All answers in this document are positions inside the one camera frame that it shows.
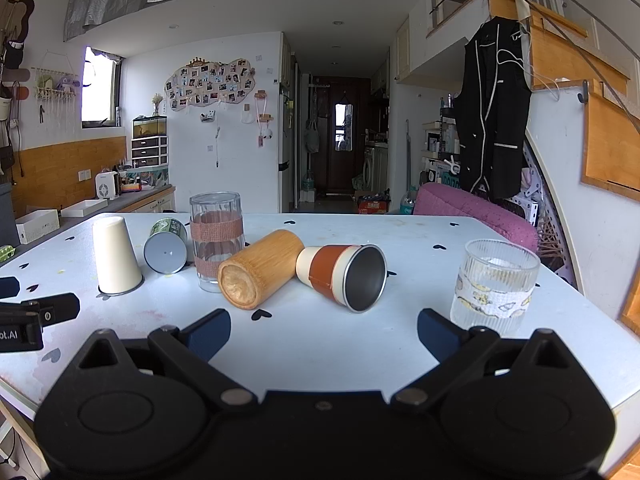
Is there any wooden staircase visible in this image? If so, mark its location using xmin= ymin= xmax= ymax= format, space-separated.
xmin=487 ymin=0 xmax=640 ymax=336

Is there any white countertop appliance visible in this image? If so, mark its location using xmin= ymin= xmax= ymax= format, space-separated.
xmin=94 ymin=171 xmax=121 ymax=199

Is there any ribbed glass cup with print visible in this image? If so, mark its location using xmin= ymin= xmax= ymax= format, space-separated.
xmin=449 ymin=238 xmax=541 ymax=337

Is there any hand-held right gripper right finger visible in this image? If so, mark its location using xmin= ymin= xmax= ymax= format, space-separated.
xmin=392 ymin=308 xmax=576 ymax=408

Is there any plain white cup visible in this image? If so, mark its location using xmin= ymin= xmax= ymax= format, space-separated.
xmin=92 ymin=216 xmax=144 ymax=295

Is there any hanging tote bag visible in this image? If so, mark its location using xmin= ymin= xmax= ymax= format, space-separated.
xmin=304 ymin=117 xmax=321 ymax=155

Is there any small drawer unit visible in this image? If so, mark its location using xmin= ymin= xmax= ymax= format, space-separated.
xmin=130 ymin=136 xmax=169 ymax=168

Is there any dark wooden door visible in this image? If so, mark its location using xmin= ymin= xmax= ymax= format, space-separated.
xmin=327 ymin=77 xmax=372 ymax=196

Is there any white refrigerator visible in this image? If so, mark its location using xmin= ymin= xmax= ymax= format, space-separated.
xmin=278 ymin=79 xmax=297 ymax=214

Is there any washing machine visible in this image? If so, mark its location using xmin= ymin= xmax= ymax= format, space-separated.
xmin=364 ymin=144 xmax=389 ymax=197

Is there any kitchen counter cabinet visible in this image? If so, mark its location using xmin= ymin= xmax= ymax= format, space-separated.
xmin=59 ymin=184 xmax=177 ymax=217

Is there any cloud-shaped photo board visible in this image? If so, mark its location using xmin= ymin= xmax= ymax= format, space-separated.
xmin=164 ymin=59 xmax=257 ymax=112

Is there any clear glass with brown band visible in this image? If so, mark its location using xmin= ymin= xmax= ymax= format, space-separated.
xmin=189 ymin=191 xmax=245 ymax=294

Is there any pink cushioned chair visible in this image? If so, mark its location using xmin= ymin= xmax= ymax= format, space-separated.
xmin=412 ymin=182 xmax=539 ymax=255

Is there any green printed tin can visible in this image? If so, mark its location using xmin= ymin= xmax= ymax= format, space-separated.
xmin=143 ymin=217 xmax=189 ymax=275

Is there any dark grey box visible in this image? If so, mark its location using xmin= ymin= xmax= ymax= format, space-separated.
xmin=0 ymin=182 xmax=20 ymax=249

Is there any window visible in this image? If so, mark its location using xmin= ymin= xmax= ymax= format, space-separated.
xmin=81 ymin=45 xmax=123 ymax=129

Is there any glass fish tank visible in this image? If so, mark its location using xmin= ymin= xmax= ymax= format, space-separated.
xmin=132 ymin=115 xmax=169 ymax=140

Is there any white storage box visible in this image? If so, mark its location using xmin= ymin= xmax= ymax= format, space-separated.
xmin=15 ymin=208 xmax=61 ymax=245

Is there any black jacket with white trim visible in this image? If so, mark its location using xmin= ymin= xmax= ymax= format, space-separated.
xmin=452 ymin=16 xmax=534 ymax=202

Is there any white shallow tray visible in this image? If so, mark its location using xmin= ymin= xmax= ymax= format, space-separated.
xmin=59 ymin=198 xmax=109 ymax=218

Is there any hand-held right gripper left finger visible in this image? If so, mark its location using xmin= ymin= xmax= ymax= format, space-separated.
xmin=75 ymin=309 xmax=258 ymax=409

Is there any door mirror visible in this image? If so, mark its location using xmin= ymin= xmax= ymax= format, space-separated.
xmin=333 ymin=102 xmax=353 ymax=153

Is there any macrame wall shelf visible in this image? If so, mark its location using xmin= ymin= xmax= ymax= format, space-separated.
xmin=31 ymin=51 xmax=82 ymax=122

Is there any bamboo wooden cup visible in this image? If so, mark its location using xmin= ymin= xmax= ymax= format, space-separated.
xmin=217 ymin=229 xmax=306 ymax=310

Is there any brown and cream steel cup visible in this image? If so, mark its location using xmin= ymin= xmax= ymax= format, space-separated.
xmin=296 ymin=244 xmax=388 ymax=315

